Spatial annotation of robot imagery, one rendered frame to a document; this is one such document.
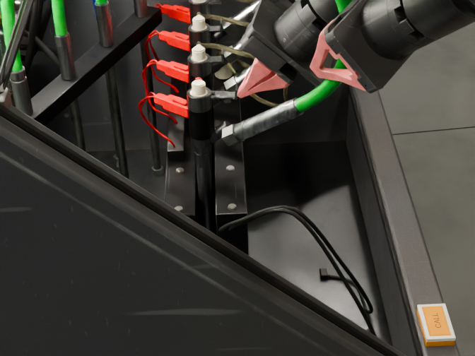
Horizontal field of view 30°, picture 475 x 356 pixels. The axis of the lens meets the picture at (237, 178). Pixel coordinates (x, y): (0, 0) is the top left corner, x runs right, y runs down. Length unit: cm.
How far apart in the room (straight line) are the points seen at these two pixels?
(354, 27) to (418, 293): 36
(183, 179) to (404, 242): 28
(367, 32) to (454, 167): 209
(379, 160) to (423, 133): 178
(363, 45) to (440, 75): 254
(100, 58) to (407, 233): 44
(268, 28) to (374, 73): 21
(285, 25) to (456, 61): 249
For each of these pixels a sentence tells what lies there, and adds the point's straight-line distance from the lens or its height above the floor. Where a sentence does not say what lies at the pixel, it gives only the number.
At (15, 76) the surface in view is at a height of 115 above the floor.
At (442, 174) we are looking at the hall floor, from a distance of 280.
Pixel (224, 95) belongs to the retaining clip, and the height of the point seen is 111.
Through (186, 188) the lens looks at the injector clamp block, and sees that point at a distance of 110.
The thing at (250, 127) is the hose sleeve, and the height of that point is 115.
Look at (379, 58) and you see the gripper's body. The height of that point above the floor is 127.
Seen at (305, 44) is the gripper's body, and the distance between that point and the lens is 93.
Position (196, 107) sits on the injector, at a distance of 101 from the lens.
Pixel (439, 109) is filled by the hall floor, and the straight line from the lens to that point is 310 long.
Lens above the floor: 164
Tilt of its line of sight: 37 degrees down
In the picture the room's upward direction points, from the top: 2 degrees counter-clockwise
